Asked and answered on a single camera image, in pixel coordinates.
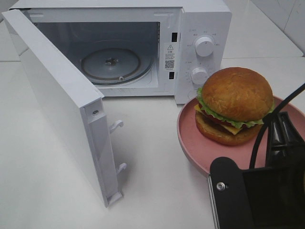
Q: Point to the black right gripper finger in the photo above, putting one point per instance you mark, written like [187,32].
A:
[285,146]

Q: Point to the burger with lettuce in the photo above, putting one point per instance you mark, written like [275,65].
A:
[232,104]

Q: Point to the round white door button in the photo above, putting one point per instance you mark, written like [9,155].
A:
[192,94]

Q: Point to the white microwave door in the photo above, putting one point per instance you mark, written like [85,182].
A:
[72,104]

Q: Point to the lower white microwave knob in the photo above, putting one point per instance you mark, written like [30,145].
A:
[199,75]

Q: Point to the white microwave knob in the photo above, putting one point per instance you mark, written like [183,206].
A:
[199,75]
[204,45]

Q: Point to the upper white microwave knob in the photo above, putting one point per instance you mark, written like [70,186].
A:
[204,45]

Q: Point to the white warning label sticker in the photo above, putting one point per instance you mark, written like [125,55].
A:
[169,54]

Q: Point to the white microwave oven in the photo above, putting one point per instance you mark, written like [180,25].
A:
[80,27]

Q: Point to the glass microwave turntable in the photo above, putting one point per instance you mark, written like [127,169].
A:
[110,66]

